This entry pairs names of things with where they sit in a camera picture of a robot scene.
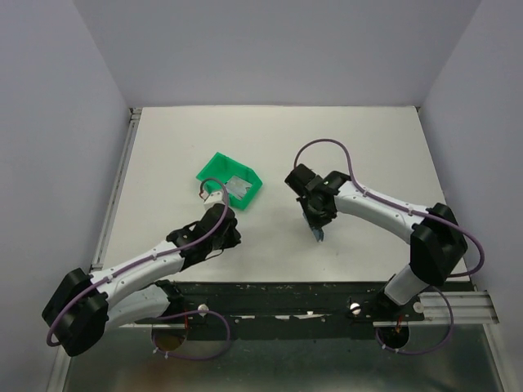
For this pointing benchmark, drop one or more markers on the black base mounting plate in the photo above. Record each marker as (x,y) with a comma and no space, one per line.
(278,311)

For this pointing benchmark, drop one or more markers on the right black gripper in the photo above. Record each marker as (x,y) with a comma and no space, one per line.
(316,221)

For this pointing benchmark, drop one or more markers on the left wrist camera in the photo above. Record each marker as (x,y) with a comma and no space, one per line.
(212,199)

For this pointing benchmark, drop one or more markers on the right aluminium rail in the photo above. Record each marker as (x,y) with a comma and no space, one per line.
(433,309)

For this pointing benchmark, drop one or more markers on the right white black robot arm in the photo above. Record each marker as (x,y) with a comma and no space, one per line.
(435,243)

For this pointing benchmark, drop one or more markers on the blue card holder wallet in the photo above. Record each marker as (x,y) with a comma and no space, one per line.
(318,233)

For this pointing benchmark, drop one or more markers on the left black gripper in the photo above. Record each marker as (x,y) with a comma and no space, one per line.
(234,239)

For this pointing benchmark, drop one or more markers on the green plastic bin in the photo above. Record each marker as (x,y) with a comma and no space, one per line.
(222,168)

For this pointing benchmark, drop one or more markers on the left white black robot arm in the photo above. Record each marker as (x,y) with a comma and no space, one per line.
(86,305)

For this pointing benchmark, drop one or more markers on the silver cards in bin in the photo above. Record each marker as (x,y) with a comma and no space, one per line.
(238,187)

